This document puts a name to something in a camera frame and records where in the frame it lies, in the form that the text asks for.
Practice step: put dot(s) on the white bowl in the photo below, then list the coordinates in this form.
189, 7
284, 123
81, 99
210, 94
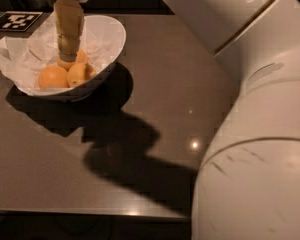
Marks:
112, 37

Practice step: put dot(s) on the orange fruit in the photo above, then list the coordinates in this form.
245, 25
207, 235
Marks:
53, 76
79, 74
80, 58

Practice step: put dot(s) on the orange fruit back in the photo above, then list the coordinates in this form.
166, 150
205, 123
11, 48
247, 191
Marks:
80, 58

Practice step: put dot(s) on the white crumpled paper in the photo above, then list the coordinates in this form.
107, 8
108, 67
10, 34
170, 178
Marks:
22, 59

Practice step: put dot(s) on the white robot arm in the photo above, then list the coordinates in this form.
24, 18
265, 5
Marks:
248, 183

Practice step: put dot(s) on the black white marker tag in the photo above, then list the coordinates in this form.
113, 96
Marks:
18, 21

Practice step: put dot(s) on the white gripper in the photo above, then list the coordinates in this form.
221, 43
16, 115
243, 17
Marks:
69, 20

